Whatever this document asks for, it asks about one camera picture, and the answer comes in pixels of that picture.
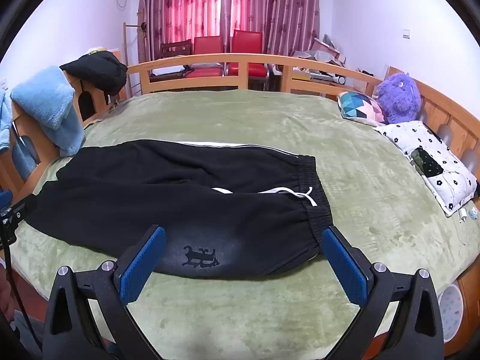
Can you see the light blue fleece towel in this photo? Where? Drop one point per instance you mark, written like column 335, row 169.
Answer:
column 45, row 97

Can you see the purple plush toy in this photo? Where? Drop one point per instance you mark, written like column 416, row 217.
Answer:
column 399, row 97

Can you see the pile of papers and boxes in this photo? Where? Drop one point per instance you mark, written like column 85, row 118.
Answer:
column 322, row 50

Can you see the black garment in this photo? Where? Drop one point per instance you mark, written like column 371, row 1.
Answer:
column 97, row 69

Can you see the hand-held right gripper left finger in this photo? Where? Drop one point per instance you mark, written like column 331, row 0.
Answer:
column 142, row 266

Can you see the wooden bed frame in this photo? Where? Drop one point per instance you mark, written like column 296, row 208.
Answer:
column 232, row 60

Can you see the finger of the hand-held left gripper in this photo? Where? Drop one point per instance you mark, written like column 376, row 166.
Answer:
column 22, row 210
column 5, row 198

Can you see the dark brown wooden chair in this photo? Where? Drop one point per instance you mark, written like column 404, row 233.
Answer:
column 174, row 49

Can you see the white round bucket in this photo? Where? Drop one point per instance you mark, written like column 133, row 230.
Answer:
column 450, row 307

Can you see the pink striped curtain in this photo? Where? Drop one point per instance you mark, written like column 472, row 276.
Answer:
column 180, row 7

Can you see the dark green cloth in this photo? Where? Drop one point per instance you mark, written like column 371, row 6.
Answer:
column 427, row 163

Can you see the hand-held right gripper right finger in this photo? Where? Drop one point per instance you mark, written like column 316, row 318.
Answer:
column 343, row 266

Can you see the wooden coat rack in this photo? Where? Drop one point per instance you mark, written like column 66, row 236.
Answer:
column 125, row 45

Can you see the person's blue jeans leg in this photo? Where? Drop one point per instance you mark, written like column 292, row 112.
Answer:
column 26, row 335

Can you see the white floral pillow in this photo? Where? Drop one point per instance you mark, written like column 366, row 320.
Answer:
column 408, row 137

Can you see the black pants with white stripes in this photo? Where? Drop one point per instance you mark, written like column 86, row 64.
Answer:
column 150, row 195

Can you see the green bed blanket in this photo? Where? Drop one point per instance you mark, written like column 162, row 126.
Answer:
column 243, row 120

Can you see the geometric patterned pillow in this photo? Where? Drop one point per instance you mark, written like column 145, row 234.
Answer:
column 360, row 107

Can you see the red chair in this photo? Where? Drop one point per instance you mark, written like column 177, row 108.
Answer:
column 245, row 43
column 204, row 47

